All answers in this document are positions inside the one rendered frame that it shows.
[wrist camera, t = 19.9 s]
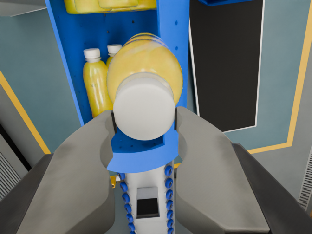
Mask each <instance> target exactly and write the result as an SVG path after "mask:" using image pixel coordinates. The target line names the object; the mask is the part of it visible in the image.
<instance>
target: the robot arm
mask: <svg viewBox="0 0 312 234"><path fill-rule="evenodd" d="M174 130H176V131H177V133H178V154H179V156H180V157H181V158H182V160H183V161H182V163H181V164H180V165H179V166H178V167H177V173H176V207H175V214H176V218H177V220H178V222H179V223H180V224H181V225H183V226H184V227H185V228H186V229H188V230H189V231H190V232H192V233H193V234H312V218H311V217H310V216H309V214H308V213H307V212H306V211H305V210H304V209H303V207H302V206H301V205H300V204H299V203H298V201H297V200H296V199H295V198H294V197H293V196H292V195H291V194H290V193H289V192H288V191H287V190H286V189H285V188H284V187H283V186H282V185H281V184H280V183H279V182H278V181H277V180H276V179H275V178H274V177H273V176H272V175H271V174H270V173H269V172H268V171H267V170H266V169H265V168H264V167H263V166H262V165H261V164H260V163H259V162H258V161H257V160H256V159H255V158H254V157H253V156H252V155H251V154H250V153H249V152H248V151H247V150H246V149H245V148H244V147H243V146H242V145H241V144H240V143H233V142H232V141H231V140H230V139H229V138H228V137H227V136H226V135H225V134H224V133H223V132H221V131H220V130H219V129H218V128H216V127H215V126H213V125H212V124H211V123H209V122H208V121H206V120H204V119H203V118H201V117H200V116H198V115H196V114H195V113H193V112H191V111H190V110H188V109H187V108H185V107H183V106H178V107H176V108H175V122H174ZM116 133H117V125H116V123H115V118H114V112H113V110H105V111H103V112H102V113H101V114H99V115H98V116H96V117H95V118H93V119H92V120H91V121H89V122H88V123H86V124H85V125H83V126H82V127H81V128H79V129H78V130H76V131H75V132H74V133H72V134H71V135H70V136H69V137H68V138H67V139H66V140H65V141H63V142H62V144H61V145H60V146H59V147H58V148H57V149H56V150H55V151H54V152H53V153H52V154H45V155H44V156H43V157H42V158H41V159H40V160H39V161H38V162H37V163H36V164H35V165H34V166H33V167H32V168H31V169H30V171H29V172H28V173H27V174H26V175H25V176H24V177H23V178H22V179H21V180H20V181H19V182H18V183H17V184H16V185H15V186H14V187H13V188H12V189H11V190H10V191H9V192H8V194H7V195H6V196H5V197H4V198H3V199H2V200H1V201H0V234H104V233H106V232H107V231H108V230H109V229H110V228H111V227H112V225H113V224H114V221H115V196H114V191H113V187H112V184H111V179H110V174H109V172H108V170H107V167H108V164H109V163H110V161H111V160H112V158H113V151H112V146H111V140H112V138H113V137H114V135H115V134H116Z"/></svg>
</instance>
